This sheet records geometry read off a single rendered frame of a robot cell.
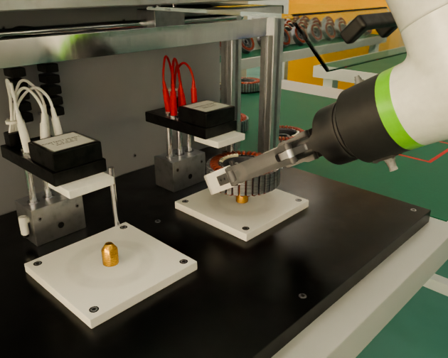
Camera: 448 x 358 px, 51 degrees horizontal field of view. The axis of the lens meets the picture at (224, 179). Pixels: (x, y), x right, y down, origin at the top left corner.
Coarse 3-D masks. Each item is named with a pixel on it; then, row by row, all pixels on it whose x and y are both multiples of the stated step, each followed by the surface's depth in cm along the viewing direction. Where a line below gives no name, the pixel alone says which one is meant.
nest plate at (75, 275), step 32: (128, 224) 66; (64, 256) 59; (96, 256) 59; (128, 256) 59; (160, 256) 59; (64, 288) 52; (96, 288) 52; (128, 288) 52; (160, 288) 54; (96, 320) 48
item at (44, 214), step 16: (16, 208) 64; (32, 208) 62; (48, 208) 63; (64, 208) 64; (80, 208) 66; (32, 224) 62; (48, 224) 63; (64, 224) 65; (80, 224) 67; (32, 240) 64; (48, 240) 64
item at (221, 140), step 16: (160, 112) 78; (192, 112) 71; (208, 112) 69; (224, 112) 72; (176, 128) 74; (192, 128) 71; (208, 128) 70; (224, 128) 72; (176, 144) 80; (208, 144) 71; (224, 144) 70
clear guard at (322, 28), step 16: (272, 16) 56; (288, 16) 54; (304, 16) 55; (320, 16) 57; (336, 16) 60; (352, 16) 62; (304, 32) 53; (320, 32) 55; (336, 32) 58; (368, 32) 62; (320, 48) 54; (336, 48) 56; (352, 48) 58; (368, 48) 60; (384, 48) 62; (400, 48) 65; (336, 64) 54; (352, 64) 56
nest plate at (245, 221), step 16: (208, 192) 76; (272, 192) 76; (176, 208) 73; (192, 208) 71; (208, 208) 71; (224, 208) 71; (240, 208) 71; (256, 208) 71; (272, 208) 71; (288, 208) 71; (304, 208) 73; (224, 224) 66; (240, 224) 66; (256, 224) 66; (272, 224) 68
